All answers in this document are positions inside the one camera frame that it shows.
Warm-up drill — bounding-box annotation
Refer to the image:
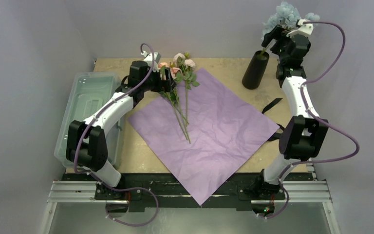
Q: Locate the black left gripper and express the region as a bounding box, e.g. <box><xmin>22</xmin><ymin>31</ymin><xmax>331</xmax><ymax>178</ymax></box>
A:
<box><xmin>141</xmin><ymin>67</ymin><xmax>176</xmax><ymax>93</ymax></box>

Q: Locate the peach pink rose stem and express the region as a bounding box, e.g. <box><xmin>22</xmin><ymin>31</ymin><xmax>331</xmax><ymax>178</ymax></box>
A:
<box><xmin>158</xmin><ymin>62</ymin><xmax>191</xmax><ymax>143</ymax></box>

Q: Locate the blue flower stem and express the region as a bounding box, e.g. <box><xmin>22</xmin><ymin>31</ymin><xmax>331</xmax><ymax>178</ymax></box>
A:
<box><xmin>262</xmin><ymin>1</ymin><xmax>320</xmax><ymax>52</ymax></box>

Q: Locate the purple tissue paper sheet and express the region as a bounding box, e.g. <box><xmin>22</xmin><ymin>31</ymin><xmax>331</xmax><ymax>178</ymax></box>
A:
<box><xmin>129</xmin><ymin>68</ymin><xmax>279</xmax><ymax>205</ymax></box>

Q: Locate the black ribbon gold lettering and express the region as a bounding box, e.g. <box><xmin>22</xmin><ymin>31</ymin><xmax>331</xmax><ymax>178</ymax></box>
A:
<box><xmin>262</xmin><ymin>97</ymin><xmax>285</xmax><ymax>142</ymax></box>

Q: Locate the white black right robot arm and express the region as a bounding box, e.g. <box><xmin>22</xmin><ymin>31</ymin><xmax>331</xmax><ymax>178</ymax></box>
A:
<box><xmin>254</xmin><ymin>25</ymin><xmax>328</xmax><ymax>198</ymax></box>

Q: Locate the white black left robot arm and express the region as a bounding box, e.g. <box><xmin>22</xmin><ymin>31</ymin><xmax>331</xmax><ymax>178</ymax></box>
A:
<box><xmin>66</xmin><ymin>60</ymin><xmax>176</xmax><ymax>199</ymax></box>

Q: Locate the black cylindrical vase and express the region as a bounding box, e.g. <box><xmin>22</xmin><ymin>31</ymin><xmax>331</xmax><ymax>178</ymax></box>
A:
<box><xmin>242</xmin><ymin>50</ymin><xmax>269</xmax><ymax>90</ymax></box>

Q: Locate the white pink rose stem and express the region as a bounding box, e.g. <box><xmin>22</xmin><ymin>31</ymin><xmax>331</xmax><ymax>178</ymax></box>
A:
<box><xmin>172</xmin><ymin>51</ymin><xmax>201</xmax><ymax>127</ymax></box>

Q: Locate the clear plastic storage box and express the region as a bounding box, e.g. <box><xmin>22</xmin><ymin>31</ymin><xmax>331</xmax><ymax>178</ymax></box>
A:
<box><xmin>54</xmin><ymin>72</ymin><xmax>125</xmax><ymax>168</ymax></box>

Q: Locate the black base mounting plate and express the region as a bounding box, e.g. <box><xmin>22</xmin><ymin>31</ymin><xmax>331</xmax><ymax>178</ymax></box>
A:
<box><xmin>61</xmin><ymin>173</ymin><xmax>314</xmax><ymax>214</ymax></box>

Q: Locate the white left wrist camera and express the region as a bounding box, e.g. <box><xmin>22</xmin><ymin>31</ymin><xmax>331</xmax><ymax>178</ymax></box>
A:
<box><xmin>141</xmin><ymin>51</ymin><xmax>161</xmax><ymax>72</ymax></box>

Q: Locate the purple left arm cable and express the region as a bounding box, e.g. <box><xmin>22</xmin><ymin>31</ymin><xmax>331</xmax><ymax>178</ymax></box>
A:
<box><xmin>73</xmin><ymin>43</ymin><xmax>159</xmax><ymax>227</ymax></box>

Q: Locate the aluminium frame rail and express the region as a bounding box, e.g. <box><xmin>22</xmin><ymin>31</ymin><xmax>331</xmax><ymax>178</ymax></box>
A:
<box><xmin>47</xmin><ymin>173</ymin><xmax>340</xmax><ymax>234</ymax></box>

